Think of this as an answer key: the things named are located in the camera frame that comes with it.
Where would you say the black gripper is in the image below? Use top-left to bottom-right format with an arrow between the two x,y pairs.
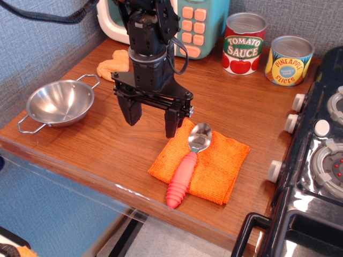
111,47 -> 193,138

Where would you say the silver metal bowl with handles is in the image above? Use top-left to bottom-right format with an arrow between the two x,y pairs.
17,74 -> 100,134

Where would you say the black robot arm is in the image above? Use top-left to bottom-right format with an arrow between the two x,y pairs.
111,1 -> 193,138

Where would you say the orange folded towel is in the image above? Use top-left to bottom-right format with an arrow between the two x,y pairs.
148,119 -> 250,205

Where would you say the toy chicken wing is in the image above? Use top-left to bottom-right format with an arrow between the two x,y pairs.
96,50 -> 130,82

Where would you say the tomato sauce can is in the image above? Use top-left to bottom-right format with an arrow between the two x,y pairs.
222,12 -> 267,75

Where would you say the pineapple slices can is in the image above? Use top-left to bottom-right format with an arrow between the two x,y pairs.
265,35 -> 315,87

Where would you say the black toy stove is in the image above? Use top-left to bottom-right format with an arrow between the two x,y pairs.
232,47 -> 342,256

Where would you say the spoon with pink handle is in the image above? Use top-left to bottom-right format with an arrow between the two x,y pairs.
166,123 -> 212,209

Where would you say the black braided cable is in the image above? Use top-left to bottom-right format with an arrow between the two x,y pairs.
0,0 -> 100,25

